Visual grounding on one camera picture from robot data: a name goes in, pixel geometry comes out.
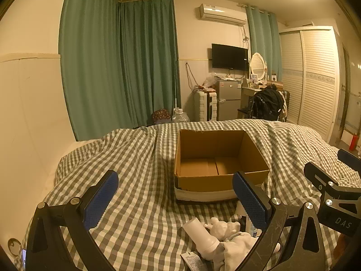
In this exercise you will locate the grey white checked blanket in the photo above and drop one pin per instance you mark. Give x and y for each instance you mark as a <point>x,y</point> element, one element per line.
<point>135,169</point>

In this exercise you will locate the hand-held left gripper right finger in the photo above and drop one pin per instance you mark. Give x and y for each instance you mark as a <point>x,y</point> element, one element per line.
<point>249,200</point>

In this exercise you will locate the wooden dressing table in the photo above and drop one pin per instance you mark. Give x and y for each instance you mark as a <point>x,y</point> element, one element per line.
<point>248,91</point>

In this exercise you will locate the white plastic bottle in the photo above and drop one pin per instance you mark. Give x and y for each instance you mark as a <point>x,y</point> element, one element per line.
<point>198,234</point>

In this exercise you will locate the dark patterned bag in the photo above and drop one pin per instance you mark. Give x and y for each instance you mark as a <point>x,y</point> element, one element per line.
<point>161,116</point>

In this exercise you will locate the white air conditioner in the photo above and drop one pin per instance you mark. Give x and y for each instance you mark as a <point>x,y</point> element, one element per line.
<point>221,12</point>

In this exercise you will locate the narrow green curtain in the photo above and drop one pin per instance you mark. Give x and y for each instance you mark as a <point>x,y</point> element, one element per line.
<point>262,39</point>

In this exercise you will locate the cardboard box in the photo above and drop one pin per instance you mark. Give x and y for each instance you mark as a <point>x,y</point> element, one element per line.
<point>208,149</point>

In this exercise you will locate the silver small fridge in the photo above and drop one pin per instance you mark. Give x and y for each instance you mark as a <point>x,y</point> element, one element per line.
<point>229,101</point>

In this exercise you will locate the black jacket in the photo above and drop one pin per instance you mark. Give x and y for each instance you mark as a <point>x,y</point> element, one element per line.
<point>268,103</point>

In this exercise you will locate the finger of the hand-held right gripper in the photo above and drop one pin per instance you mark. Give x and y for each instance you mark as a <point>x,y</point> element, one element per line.
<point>339,206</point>
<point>351,161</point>

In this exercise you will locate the white louvred wardrobe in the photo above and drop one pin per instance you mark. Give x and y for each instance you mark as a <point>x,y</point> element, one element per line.
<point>313,82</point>

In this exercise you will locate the black white printed packet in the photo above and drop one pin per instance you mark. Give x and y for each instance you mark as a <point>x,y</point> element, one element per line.
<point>193,261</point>

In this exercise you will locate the black wall television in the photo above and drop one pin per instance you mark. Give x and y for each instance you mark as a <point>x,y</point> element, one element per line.
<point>230,57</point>

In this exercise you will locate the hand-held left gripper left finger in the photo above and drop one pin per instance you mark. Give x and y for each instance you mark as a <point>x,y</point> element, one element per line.
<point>103,197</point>

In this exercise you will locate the white cloth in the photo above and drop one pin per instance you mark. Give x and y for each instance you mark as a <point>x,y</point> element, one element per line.
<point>238,245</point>

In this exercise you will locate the white animal figurine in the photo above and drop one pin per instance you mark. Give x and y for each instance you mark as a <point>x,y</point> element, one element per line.
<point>222,227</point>

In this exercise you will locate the white ribbed suitcase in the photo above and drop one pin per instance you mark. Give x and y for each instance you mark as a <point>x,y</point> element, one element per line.
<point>205,106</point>

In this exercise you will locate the red fire extinguisher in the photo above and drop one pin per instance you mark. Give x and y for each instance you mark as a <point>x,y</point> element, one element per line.
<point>354,141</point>

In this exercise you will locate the oval white vanity mirror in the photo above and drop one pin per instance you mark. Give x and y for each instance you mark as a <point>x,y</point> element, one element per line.
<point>258,65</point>

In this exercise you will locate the clear plastic bag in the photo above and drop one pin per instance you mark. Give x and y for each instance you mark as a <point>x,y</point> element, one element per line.
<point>210,80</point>

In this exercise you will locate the clear water jug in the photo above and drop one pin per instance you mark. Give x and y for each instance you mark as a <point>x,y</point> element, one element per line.
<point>180,117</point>

